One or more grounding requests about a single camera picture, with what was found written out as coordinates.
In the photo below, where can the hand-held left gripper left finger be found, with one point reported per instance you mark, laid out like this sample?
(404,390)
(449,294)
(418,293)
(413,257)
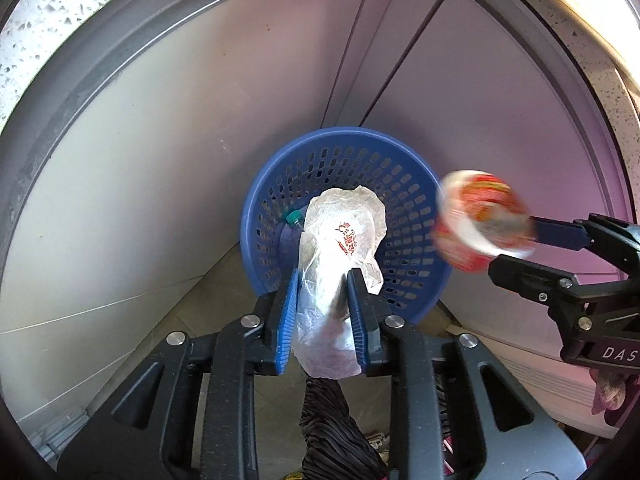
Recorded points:
(285,325)

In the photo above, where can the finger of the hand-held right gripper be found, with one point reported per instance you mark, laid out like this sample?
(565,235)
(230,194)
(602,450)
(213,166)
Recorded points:
(555,232)
(540,280)

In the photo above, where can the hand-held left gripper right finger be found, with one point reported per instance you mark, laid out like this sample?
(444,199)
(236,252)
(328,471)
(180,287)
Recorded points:
(364,330)

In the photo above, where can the red white snack packet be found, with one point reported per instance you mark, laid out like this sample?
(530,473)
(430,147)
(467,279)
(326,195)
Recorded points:
(475,210)

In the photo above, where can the clear plastic bag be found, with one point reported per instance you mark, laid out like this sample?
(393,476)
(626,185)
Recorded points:
(330,240)

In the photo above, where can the clear plastic bottle teal cap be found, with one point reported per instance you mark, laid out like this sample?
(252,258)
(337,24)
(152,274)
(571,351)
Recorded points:
(294,217)

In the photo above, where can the blue plastic wastebasket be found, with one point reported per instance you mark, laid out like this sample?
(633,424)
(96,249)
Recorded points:
(350,160)

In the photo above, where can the white ribbed box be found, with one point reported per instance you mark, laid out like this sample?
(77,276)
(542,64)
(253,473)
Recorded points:
(540,375)

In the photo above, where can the black pleated garment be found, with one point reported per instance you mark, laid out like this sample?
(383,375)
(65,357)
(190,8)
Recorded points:
(330,425)

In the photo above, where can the grey cabinet door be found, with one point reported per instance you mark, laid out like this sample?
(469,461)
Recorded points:
(500,110)
(175,160)

